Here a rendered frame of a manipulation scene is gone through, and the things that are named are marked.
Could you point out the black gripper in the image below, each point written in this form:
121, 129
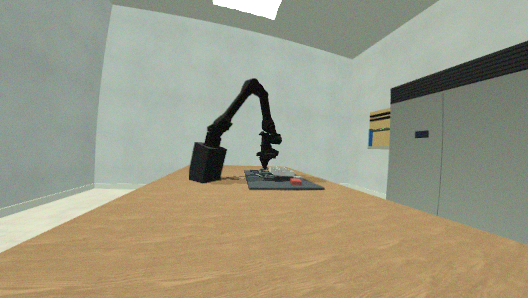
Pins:
265, 158

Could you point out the white divided parts tray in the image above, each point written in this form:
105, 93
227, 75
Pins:
281, 172

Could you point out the salmon-red block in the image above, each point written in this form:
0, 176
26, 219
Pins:
295, 181

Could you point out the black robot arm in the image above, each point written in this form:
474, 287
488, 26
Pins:
223, 123

